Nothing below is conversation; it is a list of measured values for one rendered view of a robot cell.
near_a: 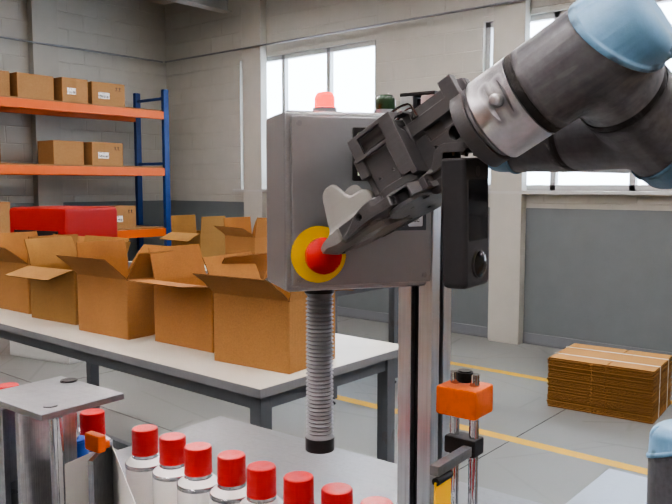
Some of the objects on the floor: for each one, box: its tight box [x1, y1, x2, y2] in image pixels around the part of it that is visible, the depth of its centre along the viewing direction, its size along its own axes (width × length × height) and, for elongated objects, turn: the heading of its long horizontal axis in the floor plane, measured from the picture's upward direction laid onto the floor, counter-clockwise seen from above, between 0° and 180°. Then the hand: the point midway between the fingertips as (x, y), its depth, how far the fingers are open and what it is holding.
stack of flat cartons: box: [546, 343, 672, 424], centre depth 471 cm, size 64×53×31 cm
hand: (336, 252), depth 74 cm, fingers closed
